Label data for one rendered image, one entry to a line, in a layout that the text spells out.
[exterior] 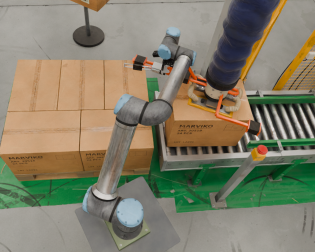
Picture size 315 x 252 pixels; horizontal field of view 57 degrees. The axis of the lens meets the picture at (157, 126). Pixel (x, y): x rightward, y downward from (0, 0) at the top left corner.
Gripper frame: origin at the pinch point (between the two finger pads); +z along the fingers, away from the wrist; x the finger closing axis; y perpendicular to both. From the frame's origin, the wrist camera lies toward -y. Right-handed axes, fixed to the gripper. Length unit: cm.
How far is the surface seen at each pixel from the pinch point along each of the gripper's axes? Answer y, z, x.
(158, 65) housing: -4.3, -1.4, 0.7
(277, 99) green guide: 102, 47, 52
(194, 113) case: 31.9, 13.1, -18.9
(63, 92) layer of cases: -83, 54, -13
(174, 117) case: 19.6, 13.0, -28.0
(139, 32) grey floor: -69, 110, 154
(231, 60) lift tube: 42, -36, -9
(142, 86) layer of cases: -21, 54, 22
